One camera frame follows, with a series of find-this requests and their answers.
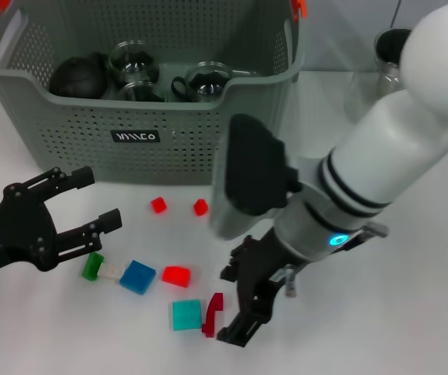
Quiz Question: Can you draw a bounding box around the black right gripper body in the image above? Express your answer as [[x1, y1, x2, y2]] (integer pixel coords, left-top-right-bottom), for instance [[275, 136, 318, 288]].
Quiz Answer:
[[237, 228, 306, 318]]

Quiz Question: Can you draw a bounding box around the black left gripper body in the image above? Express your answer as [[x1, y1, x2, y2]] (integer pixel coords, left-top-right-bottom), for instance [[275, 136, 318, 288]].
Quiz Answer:
[[0, 182, 59, 280]]

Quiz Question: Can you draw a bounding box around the dark red arch brick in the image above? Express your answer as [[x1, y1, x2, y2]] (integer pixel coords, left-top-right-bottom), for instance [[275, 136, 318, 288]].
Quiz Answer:
[[201, 291, 224, 338]]

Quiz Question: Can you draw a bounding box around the green toy brick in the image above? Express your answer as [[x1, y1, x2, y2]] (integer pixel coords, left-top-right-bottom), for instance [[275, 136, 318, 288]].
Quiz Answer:
[[81, 252, 106, 281]]

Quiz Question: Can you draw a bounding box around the small white toy brick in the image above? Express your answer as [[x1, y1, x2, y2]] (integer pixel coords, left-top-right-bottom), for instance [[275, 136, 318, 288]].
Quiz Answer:
[[98, 263, 127, 280]]

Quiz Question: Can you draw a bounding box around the red sloped toy brick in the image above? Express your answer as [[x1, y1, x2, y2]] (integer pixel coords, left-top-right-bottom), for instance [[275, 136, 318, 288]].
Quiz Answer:
[[160, 265, 192, 289]]

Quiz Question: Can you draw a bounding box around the teal toy plate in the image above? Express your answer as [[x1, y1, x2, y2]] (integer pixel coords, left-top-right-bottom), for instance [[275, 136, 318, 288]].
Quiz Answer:
[[167, 298, 203, 332]]

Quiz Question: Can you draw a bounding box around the blue toy plate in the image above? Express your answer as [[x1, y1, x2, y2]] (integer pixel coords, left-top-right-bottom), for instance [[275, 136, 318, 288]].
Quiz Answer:
[[119, 259, 157, 296]]

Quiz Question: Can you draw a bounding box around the glass teacup with black base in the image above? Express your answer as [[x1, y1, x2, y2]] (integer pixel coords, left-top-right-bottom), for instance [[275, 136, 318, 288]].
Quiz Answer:
[[108, 41, 161, 89], [116, 80, 166, 103], [171, 61, 235, 103]]

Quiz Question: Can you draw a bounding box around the grey-green perforated storage bin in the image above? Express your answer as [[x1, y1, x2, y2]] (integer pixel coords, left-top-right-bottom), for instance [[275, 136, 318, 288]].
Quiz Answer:
[[0, 0, 310, 184]]

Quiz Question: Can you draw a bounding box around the dark clay teapot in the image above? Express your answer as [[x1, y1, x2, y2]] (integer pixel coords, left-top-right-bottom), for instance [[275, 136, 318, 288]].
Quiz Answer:
[[48, 52, 109, 98]]

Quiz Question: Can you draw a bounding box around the glass pitcher with black lid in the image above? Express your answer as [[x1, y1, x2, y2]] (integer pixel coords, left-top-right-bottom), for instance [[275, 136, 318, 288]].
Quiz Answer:
[[343, 27, 412, 123]]

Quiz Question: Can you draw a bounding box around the right arm metal cable connector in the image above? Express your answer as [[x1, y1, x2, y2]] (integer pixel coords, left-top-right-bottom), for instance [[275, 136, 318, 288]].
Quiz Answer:
[[284, 264, 299, 300]]

